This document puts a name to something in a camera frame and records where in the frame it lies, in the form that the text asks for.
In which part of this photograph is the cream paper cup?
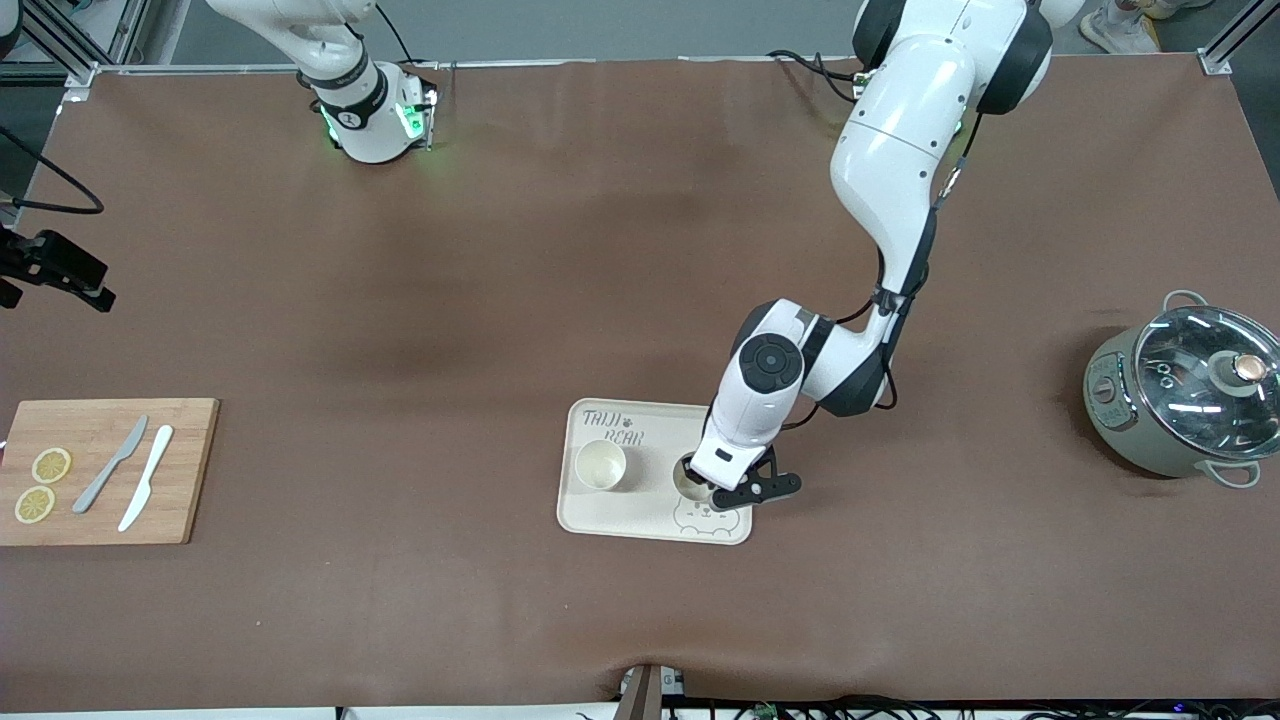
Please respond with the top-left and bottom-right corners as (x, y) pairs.
(672, 452), (723, 503)
(574, 438), (629, 493)

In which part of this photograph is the cream tray with bear print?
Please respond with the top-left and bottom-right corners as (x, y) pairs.
(556, 398), (755, 546)

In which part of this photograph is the grey plastic knife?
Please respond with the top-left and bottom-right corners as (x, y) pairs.
(72, 415), (149, 515)

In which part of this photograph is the metal table clamp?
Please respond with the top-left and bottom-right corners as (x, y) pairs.
(618, 663), (687, 720)

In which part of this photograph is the white plastic knife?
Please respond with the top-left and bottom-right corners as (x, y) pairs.
(118, 425), (175, 533)

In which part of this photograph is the wooden cutting board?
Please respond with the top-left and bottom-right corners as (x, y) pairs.
(0, 398), (221, 547)

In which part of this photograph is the brown table mat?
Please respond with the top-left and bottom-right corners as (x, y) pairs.
(0, 55), (1280, 713)

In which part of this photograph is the glass cooker lid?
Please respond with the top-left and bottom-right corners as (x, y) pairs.
(1133, 305), (1280, 461)

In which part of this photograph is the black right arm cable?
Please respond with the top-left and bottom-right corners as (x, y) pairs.
(0, 126), (107, 216)

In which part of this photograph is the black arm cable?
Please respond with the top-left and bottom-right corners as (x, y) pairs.
(0, 126), (107, 216)
(780, 110), (976, 431)

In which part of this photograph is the aluminium frame profile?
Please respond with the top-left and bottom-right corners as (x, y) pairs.
(1198, 0), (1280, 76)
(0, 0), (151, 89)

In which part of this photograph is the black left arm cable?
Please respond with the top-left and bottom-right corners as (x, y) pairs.
(780, 110), (976, 431)

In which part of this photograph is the black base cable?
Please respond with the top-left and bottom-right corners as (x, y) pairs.
(765, 48), (863, 106)
(372, 5), (441, 71)

